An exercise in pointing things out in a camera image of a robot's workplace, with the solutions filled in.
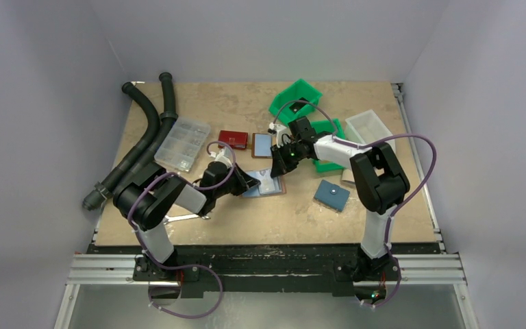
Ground cream leather card holder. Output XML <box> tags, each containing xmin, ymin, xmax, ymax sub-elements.
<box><xmin>340</xmin><ymin>169</ymin><xmax>355</xmax><ymax>184</ymax></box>

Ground purple cable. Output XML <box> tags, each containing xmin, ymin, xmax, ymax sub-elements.
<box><xmin>269</xmin><ymin>99</ymin><xmax>438</xmax><ymax>310</ymax></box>
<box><xmin>127</xmin><ymin>141</ymin><xmax>238</xmax><ymax>320</ymax></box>

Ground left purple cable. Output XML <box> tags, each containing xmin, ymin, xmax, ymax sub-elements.
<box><xmin>127</xmin><ymin>141</ymin><xmax>238</xmax><ymax>320</ymax></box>

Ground clear white plastic bin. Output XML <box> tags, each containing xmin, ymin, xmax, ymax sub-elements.
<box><xmin>345</xmin><ymin>110</ymin><xmax>392</xmax><ymax>144</ymax></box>

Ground small green plastic bin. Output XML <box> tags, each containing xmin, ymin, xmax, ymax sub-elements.
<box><xmin>310</xmin><ymin>119</ymin><xmax>351</xmax><ymax>173</ymax></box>

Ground brown open card holder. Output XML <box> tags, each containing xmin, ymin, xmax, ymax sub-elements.
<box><xmin>251</xmin><ymin>133</ymin><xmax>273</xmax><ymax>158</ymax></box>

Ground black VIP card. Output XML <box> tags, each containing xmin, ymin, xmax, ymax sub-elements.
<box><xmin>289</xmin><ymin>97</ymin><xmax>309</xmax><ymax>116</ymax></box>

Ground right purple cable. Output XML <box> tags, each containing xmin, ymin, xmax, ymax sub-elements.
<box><xmin>269</xmin><ymin>99</ymin><xmax>438</xmax><ymax>310</ymax></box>

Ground red leather card holder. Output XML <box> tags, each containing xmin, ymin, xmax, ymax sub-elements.
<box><xmin>218</xmin><ymin>130</ymin><xmax>249</xmax><ymax>150</ymax></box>

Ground blue leather card holder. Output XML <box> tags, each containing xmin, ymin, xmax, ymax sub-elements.
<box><xmin>314</xmin><ymin>180</ymin><xmax>350</xmax><ymax>212</ymax></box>

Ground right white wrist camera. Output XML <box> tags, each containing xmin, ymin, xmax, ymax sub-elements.
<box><xmin>268</xmin><ymin>122</ymin><xmax>292</xmax><ymax>147</ymax></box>

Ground right black corrugated hose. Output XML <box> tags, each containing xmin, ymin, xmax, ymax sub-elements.
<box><xmin>112</xmin><ymin>72</ymin><xmax>179</xmax><ymax>199</ymax></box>

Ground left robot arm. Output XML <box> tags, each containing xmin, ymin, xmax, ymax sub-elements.
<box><xmin>112</xmin><ymin>160</ymin><xmax>261</xmax><ymax>269</ymax></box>

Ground clear plastic organizer box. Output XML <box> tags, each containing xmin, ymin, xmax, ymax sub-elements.
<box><xmin>154</xmin><ymin>117</ymin><xmax>211</xmax><ymax>172</ymax></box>

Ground pink leather card holder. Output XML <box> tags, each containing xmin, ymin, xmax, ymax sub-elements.
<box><xmin>242</xmin><ymin>169</ymin><xmax>286</xmax><ymax>198</ymax></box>

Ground black corrugated hose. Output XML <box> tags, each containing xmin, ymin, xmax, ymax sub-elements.
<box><xmin>82</xmin><ymin>82</ymin><xmax>161</xmax><ymax>212</ymax></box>
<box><xmin>112</xmin><ymin>72</ymin><xmax>179</xmax><ymax>199</ymax></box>

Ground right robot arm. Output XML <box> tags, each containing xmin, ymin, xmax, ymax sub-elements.
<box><xmin>268</xmin><ymin>117</ymin><xmax>410</xmax><ymax>259</ymax></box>

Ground left black corrugated hose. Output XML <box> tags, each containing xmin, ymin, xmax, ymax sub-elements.
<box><xmin>82</xmin><ymin>82</ymin><xmax>161</xmax><ymax>212</ymax></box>

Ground silver wrench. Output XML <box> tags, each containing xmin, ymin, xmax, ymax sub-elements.
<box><xmin>164</xmin><ymin>214</ymin><xmax>210</xmax><ymax>225</ymax></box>

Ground aluminium frame rail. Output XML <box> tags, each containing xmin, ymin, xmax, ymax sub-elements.
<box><xmin>54</xmin><ymin>254</ymin><xmax>145</xmax><ymax>328</ymax></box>

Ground silver VIP card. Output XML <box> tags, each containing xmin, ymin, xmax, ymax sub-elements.
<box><xmin>258</xmin><ymin>176</ymin><xmax>282</xmax><ymax>195</ymax></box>

